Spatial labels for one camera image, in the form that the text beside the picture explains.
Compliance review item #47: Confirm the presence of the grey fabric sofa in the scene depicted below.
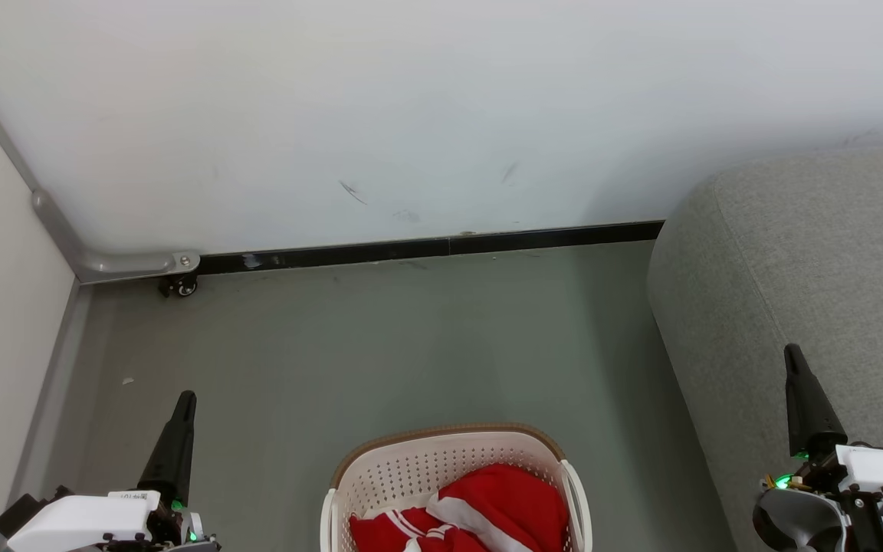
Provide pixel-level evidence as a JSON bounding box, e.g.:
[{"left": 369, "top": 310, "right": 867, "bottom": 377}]
[{"left": 646, "top": 142, "right": 883, "bottom": 552}]

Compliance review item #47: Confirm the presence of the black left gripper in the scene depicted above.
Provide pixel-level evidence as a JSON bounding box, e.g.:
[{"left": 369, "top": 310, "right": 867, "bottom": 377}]
[{"left": 103, "top": 390, "right": 222, "bottom": 552}]

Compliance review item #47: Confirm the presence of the small black caster wheel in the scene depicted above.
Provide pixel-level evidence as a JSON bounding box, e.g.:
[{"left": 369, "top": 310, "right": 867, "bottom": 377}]
[{"left": 158, "top": 273, "right": 199, "bottom": 299}]

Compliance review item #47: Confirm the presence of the cream laundry basket brown rim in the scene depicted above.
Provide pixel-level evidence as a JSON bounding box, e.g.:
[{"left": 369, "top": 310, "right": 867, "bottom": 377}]
[{"left": 320, "top": 422, "right": 592, "bottom": 552}]

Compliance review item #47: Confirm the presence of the black wall baseboard strip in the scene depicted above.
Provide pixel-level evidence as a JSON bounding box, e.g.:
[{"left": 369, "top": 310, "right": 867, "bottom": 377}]
[{"left": 198, "top": 220, "right": 665, "bottom": 277}]

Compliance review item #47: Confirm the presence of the grey metal partition foot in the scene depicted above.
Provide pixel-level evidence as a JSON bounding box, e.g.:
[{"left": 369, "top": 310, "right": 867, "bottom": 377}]
[{"left": 31, "top": 189, "right": 202, "bottom": 285}]

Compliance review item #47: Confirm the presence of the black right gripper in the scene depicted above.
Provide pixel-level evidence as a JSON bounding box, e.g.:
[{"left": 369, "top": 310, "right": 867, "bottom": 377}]
[{"left": 762, "top": 343, "right": 883, "bottom": 552}]

